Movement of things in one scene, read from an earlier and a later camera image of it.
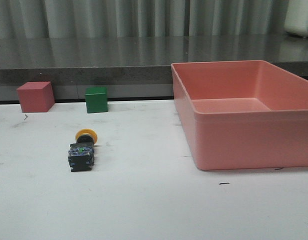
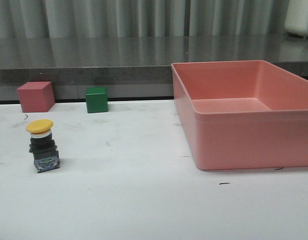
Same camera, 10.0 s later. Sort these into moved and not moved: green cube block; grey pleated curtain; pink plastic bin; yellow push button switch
Moved: yellow push button switch
Not moved: pink plastic bin; green cube block; grey pleated curtain
